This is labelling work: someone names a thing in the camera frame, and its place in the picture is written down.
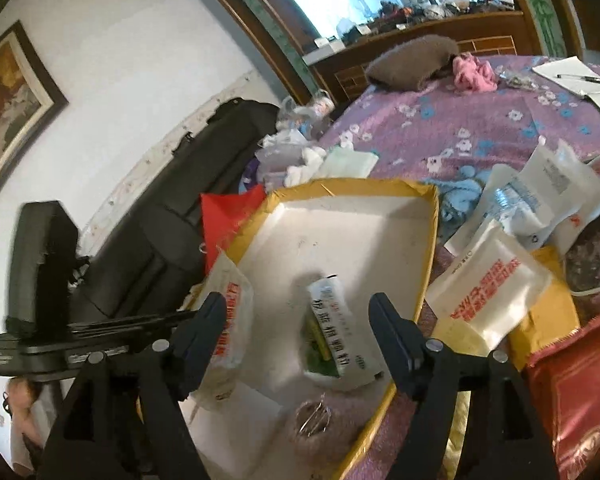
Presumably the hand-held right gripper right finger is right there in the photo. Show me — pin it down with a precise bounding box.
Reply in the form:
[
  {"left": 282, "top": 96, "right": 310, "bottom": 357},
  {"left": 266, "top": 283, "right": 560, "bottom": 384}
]
[{"left": 367, "top": 292, "right": 561, "bottom": 480}]

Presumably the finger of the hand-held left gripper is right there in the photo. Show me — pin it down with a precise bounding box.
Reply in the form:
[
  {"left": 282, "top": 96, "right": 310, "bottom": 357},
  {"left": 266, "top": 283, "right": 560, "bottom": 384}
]
[{"left": 67, "top": 310, "right": 203, "bottom": 361}]

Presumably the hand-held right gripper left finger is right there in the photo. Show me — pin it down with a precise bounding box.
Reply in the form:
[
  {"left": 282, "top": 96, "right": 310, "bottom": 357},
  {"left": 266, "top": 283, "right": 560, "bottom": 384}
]
[{"left": 40, "top": 292, "right": 228, "bottom": 480}]

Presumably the white packet red print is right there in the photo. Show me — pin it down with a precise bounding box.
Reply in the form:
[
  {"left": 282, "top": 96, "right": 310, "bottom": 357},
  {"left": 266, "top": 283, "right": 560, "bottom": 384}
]
[
  {"left": 424, "top": 220, "right": 555, "bottom": 356},
  {"left": 192, "top": 250, "right": 256, "bottom": 413}
]

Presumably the green white powder packet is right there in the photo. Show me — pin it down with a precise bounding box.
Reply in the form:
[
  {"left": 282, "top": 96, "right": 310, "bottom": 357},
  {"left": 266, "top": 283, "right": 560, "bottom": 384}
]
[{"left": 300, "top": 274, "right": 388, "bottom": 393}]

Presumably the clear zip bag pink seal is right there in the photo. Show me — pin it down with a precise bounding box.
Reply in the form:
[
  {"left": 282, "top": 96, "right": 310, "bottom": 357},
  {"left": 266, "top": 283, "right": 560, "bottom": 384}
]
[{"left": 285, "top": 392, "right": 361, "bottom": 461}]

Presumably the yellow cardboard box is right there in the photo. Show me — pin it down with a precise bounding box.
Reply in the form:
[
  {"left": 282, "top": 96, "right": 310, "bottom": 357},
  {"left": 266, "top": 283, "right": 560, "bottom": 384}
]
[{"left": 215, "top": 177, "right": 441, "bottom": 480}]

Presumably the yellow padded envelope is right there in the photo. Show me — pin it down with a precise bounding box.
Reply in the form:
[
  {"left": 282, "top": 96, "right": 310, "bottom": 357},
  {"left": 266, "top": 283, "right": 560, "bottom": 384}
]
[{"left": 430, "top": 247, "right": 581, "bottom": 361}]

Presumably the red foil packet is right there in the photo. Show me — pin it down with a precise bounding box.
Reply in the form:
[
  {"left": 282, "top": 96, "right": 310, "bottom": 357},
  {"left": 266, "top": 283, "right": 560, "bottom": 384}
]
[{"left": 525, "top": 312, "right": 600, "bottom": 480}]

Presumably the white bowl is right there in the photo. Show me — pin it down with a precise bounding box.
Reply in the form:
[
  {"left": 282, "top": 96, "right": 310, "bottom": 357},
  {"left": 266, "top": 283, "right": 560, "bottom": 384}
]
[{"left": 562, "top": 152, "right": 600, "bottom": 297}]

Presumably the person's left forearm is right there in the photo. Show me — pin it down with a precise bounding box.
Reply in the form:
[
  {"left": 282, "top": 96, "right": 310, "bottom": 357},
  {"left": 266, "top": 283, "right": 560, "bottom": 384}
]
[{"left": 5, "top": 377, "right": 46, "bottom": 461}]

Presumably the red plastic bag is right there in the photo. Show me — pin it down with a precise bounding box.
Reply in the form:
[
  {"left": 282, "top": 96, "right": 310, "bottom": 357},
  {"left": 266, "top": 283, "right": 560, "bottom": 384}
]
[{"left": 200, "top": 184, "right": 267, "bottom": 273}]

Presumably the small white pouch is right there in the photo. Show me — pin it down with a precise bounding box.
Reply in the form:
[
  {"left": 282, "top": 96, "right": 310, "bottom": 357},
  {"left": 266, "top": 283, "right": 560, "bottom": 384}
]
[{"left": 444, "top": 210, "right": 503, "bottom": 256}]

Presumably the black fabric bag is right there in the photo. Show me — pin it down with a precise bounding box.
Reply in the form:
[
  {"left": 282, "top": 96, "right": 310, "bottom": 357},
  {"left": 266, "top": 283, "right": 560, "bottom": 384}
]
[{"left": 67, "top": 99, "right": 281, "bottom": 331}]

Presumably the blue cloth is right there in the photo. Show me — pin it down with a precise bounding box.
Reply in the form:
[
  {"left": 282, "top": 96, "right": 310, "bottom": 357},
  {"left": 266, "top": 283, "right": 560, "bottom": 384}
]
[{"left": 420, "top": 167, "right": 496, "bottom": 236}]

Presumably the pale green wipes packet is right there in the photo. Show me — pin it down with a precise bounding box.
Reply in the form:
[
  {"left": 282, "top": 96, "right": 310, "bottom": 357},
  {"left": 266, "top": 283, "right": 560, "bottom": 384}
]
[{"left": 320, "top": 146, "right": 380, "bottom": 180}]

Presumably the clear desiccant packet blue print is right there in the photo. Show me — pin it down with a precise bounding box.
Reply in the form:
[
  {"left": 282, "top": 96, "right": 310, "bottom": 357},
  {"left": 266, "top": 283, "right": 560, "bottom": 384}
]
[{"left": 480, "top": 165, "right": 551, "bottom": 241}]

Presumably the white plastic bag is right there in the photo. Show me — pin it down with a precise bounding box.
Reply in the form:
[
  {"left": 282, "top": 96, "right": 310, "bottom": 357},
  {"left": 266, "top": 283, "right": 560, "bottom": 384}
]
[{"left": 254, "top": 129, "right": 306, "bottom": 186}]

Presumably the purple floral blanket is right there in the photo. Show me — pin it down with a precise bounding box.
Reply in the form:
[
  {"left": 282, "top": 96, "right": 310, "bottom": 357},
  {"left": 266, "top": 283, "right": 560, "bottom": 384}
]
[{"left": 240, "top": 55, "right": 600, "bottom": 480}]

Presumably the white pouch red mark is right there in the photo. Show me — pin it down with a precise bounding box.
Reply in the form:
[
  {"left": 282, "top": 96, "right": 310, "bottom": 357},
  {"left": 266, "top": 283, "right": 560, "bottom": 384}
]
[{"left": 517, "top": 140, "right": 600, "bottom": 256}]

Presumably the clear plastic bag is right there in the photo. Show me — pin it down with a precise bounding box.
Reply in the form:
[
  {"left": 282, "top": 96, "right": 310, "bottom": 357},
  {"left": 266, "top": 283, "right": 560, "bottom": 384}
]
[{"left": 277, "top": 89, "right": 336, "bottom": 133}]

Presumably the brown knitted cloth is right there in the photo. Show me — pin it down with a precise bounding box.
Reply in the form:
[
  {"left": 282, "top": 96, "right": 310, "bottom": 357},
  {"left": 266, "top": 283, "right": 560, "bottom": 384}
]
[{"left": 365, "top": 35, "right": 461, "bottom": 92}]

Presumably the pink cloth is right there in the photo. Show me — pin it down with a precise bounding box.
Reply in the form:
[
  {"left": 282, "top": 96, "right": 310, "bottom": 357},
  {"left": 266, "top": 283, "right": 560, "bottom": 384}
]
[{"left": 452, "top": 53, "right": 498, "bottom": 93}]

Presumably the clear bag of small parts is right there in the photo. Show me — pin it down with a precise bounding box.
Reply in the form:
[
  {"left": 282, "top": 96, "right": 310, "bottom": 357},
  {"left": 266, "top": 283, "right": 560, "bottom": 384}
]
[{"left": 497, "top": 70, "right": 541, "bottom": 92}]

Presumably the white flat box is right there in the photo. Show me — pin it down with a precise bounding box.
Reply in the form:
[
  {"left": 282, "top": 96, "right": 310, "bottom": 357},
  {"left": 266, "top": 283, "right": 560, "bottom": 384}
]
[{"left": 302, "top": 35, "right": 348, "bottom": 63}]

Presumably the bamboo print panel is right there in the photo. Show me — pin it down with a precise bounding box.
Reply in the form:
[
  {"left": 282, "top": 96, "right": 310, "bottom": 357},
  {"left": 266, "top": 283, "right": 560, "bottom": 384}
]
[
  {"left": 510, "top": 0, "right": 561, "bottom": 58},
  {"left": 220, "top": 0, "right": 316, "bottom": 96}
]

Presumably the wooden cabinet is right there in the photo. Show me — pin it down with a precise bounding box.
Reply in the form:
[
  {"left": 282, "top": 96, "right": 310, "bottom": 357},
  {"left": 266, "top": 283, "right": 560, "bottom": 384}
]
[{"left": 302, "top": 10, "right": 526, "bottom": 106}]

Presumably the clutter on cabinet top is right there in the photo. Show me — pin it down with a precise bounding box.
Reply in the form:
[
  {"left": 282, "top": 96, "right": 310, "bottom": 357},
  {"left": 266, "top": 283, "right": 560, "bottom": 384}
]
[{"left": 310, "top": 0, "right": 526, "bottom": 53}]

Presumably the framed wall picture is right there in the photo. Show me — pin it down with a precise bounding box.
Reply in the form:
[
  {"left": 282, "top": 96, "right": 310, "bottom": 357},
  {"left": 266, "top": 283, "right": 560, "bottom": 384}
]
[{"left": 0, "top": 20, "right": 70, "bottom": 216}]

